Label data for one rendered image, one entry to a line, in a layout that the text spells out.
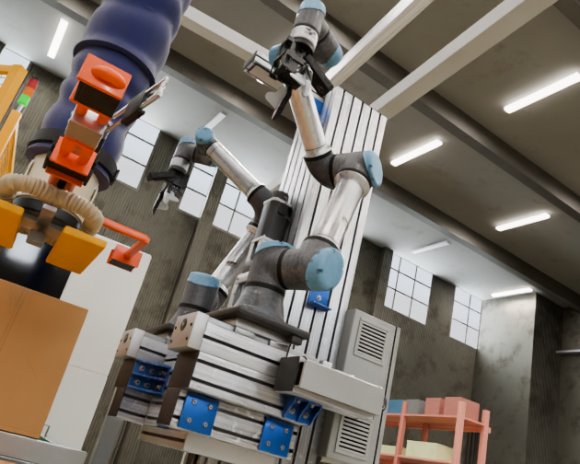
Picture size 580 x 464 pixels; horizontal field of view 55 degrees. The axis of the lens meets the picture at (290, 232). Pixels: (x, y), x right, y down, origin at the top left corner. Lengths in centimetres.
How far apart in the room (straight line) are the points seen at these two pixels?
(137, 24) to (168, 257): 1026
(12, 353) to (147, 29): 101
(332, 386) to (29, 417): 88
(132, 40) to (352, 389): 111
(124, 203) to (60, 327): 997
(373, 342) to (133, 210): 1016
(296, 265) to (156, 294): 1016
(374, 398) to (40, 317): 102
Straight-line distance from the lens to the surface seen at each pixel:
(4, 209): 137
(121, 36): 168
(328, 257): 147
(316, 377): 143
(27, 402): 183
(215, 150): 225
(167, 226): 1195
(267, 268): 154
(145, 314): 1149
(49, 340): 186
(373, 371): 189
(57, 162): 128
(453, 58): 356
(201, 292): 198
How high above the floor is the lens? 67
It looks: 23 degrees up
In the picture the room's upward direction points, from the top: 15 degrees clockwise
